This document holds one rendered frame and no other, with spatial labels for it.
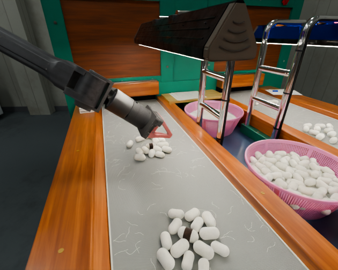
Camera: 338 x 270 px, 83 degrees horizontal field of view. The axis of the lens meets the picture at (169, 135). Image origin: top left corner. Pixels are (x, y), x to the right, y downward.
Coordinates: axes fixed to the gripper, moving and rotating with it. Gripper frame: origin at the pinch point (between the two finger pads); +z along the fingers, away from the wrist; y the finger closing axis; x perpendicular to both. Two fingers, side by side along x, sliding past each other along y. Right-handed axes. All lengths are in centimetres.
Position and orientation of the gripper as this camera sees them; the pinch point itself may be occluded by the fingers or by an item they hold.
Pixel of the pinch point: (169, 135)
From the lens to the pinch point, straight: 56.3
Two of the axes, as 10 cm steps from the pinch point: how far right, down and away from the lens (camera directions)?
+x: -6.1, 7.7, 1.7
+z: 7.2, 4.6, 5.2
